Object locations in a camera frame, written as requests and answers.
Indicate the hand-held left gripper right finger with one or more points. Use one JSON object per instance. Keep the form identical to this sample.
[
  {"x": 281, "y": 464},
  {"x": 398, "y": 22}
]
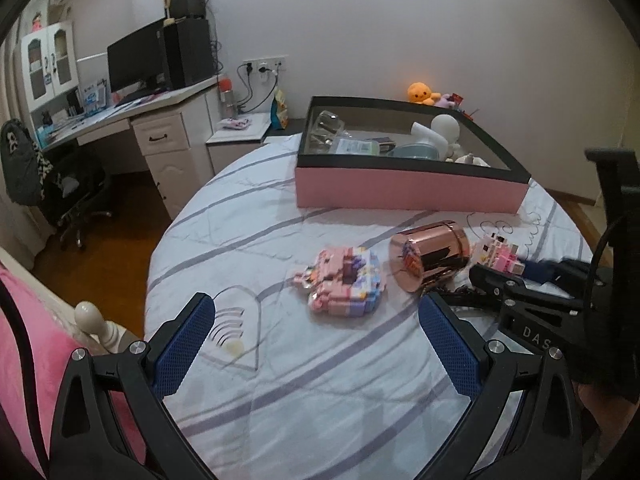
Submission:
[{"x": 450, "y": 345}]

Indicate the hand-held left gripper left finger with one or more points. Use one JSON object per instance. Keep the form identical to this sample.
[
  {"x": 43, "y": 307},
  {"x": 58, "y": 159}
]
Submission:
[{"x": 182, "y": 345}]

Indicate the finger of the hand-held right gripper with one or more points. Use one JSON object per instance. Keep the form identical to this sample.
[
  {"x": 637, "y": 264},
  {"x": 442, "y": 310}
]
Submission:
[
  {"x": 500, "y": 280},
  {"x": 540, "y": 270}
]

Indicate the small pink block toy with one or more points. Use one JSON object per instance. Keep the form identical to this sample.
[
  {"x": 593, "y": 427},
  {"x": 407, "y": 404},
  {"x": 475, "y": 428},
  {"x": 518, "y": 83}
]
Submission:
[{"x": 497, "y": 254}]

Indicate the rose gold metal cylinder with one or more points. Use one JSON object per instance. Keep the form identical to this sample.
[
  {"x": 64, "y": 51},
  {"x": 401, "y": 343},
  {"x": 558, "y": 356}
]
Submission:
[{"x": 435, "y": 255}]

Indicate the small beige pig figure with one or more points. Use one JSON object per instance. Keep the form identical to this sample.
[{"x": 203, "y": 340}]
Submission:
[{"x": 472, "y": 160}]

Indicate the large pastel block toy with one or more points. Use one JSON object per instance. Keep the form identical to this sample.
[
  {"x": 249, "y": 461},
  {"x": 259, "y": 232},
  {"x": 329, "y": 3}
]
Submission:
[{"x": 340, "y": 280}]

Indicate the pink box with black rim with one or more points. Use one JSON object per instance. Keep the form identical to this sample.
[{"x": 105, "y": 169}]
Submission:
[{"x": 400, "y": 190}]

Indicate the blue round dish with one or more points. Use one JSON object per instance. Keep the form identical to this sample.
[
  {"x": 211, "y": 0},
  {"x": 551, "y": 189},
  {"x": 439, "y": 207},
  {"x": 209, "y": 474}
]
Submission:
[{"x": 412, "y": 152}]

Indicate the white round-headed figure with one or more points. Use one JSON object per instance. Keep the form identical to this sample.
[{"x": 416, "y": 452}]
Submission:
[{"x": 442, "y": 132}]

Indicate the clear plastic box green contents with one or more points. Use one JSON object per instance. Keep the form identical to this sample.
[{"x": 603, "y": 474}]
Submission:
[{"x": 356, "y": 147}]

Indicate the clear glass cup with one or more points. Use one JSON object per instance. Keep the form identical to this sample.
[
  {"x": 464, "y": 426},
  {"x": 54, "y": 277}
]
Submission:
[{"x": 327, "y": 127}]

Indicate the person's right forearm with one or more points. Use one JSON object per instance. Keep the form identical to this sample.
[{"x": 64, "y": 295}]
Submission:
[{"x": 592, "y": 410}]

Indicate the cream wooden bedpost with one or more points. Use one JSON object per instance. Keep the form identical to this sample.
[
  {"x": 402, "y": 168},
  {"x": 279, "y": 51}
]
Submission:
[{"x": 92, "y": 317}]

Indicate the pink blanket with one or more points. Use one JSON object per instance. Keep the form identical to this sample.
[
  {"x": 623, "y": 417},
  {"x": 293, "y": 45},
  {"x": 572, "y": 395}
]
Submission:
[{"x": 30, "y": 350}]

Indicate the purple plush toy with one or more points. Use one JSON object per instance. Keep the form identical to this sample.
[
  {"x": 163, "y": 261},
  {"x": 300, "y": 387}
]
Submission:
[{"x": 446, "y": 103}]

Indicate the black office chair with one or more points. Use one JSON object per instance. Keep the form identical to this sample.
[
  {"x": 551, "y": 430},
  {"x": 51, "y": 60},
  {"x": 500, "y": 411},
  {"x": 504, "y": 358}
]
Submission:
[{"x": 75, "y": 190}]

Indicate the white desk with drawers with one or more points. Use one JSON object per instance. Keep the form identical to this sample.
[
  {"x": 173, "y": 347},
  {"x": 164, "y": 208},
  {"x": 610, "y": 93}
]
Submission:
[{"x": 170, "y": 150}]

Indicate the orange octopus plush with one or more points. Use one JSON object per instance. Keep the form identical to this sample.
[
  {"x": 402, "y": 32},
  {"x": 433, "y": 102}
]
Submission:
[{"x": 422, "y": 94}]

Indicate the white low cabinet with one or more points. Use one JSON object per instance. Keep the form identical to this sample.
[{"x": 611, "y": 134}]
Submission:
[{"x": 235, "y": 145}]

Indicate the small patterned pouch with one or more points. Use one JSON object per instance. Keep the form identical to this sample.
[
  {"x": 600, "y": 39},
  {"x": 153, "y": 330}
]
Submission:
[{"x": 236, "y": 123}]

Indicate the grey patterned jacket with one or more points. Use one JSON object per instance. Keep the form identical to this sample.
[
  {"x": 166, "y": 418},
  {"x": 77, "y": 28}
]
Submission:
[{"x": 22, "y": 160}]

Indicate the water bottle orange cap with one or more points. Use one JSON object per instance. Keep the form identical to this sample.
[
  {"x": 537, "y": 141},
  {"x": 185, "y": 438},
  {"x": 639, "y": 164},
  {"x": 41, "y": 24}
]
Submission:
[{"x": 227, "y": 97}]

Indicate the snack bag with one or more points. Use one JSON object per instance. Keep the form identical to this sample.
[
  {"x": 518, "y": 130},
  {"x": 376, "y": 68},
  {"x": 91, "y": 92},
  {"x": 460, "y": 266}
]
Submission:
[{"x": 280, "y": 110}]

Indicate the blue box on desk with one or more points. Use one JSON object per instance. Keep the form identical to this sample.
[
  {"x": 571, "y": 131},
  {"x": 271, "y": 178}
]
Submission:
[{"x": 94, "y": 97}]

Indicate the black computer tower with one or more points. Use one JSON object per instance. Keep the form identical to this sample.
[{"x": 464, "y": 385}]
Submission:
[{"x": 190, "y": 55}]

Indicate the black computer monitor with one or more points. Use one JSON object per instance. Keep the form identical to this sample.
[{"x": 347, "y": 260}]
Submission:
[{"x": 135, "y": 57}]

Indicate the white glass-door cabinet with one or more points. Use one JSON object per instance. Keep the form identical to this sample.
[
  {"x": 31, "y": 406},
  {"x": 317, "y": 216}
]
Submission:
[{"x": 50, "y": 65}]

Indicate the cream curtain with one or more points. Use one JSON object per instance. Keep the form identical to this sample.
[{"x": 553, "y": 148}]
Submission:
[{"x": 12, "y": 70}]

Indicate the small white desk fan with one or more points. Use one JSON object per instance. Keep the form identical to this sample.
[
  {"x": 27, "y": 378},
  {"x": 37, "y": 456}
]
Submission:
[{"x": 168, "y": 2}]

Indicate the small black speaker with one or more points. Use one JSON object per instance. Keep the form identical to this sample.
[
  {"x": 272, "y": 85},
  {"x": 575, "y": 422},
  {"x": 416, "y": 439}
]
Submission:
[{"x": 189, "y": 1}]

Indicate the pink doll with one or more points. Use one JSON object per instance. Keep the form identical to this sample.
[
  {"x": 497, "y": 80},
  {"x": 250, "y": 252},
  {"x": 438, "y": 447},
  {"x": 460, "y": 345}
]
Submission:
[{"x": 37, "y": 21}]

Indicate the white wall outlet strip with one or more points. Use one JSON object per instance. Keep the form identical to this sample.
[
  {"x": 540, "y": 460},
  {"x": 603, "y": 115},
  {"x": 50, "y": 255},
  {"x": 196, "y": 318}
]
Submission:
[{"x": 265, "y": 63}]

